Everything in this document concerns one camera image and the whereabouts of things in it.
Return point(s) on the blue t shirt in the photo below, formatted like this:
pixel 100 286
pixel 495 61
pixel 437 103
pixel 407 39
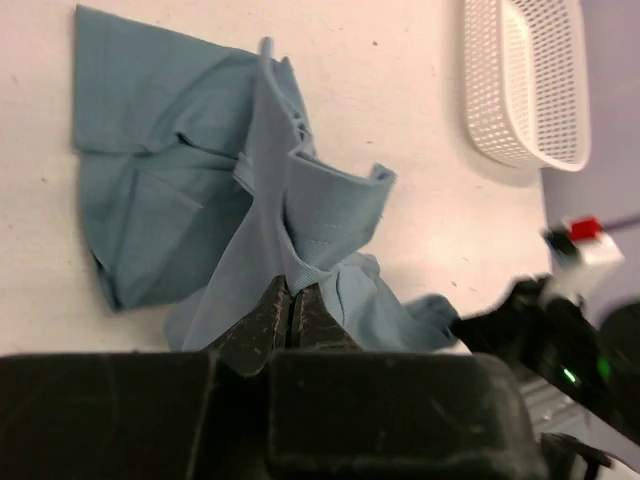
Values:
pixel 200 182

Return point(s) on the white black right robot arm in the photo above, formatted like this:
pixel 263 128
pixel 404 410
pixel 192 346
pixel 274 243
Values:
pixel 555 416

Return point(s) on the white perforated plastic basket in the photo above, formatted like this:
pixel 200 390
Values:
pixel 526 83

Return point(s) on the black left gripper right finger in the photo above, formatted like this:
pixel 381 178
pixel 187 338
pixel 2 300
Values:
pixel 313 327

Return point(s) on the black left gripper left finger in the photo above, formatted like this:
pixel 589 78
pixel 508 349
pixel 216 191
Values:
pixel 247 345

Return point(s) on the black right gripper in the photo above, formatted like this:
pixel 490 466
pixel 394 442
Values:
pixel 598 368

